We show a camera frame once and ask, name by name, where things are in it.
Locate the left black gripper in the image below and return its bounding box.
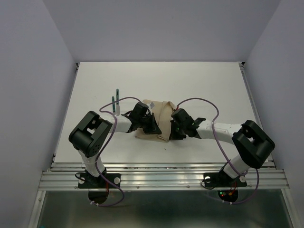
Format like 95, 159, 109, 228
138, 113, 161, 134

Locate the beige cloth napkin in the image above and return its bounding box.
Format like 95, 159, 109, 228
135, 99, 176, 143

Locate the silver knife teal handle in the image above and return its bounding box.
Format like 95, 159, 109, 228
116, 88, 120, 116

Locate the silver fork teal handle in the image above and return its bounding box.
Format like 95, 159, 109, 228
112, 96, 116, 114

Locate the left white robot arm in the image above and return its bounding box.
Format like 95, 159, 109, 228
68, 102, 162, 187

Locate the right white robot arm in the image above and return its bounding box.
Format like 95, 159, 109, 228
171, 109, 276, 185

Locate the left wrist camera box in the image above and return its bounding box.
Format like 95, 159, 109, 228
148, 102, 155, 109

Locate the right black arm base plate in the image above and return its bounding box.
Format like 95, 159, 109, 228
202, 172, 247, 189

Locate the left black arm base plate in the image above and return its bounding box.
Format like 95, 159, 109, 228
75, 172, 121, 189

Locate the aluminium rail frame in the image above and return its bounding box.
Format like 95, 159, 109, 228
29, 62, 295, 228

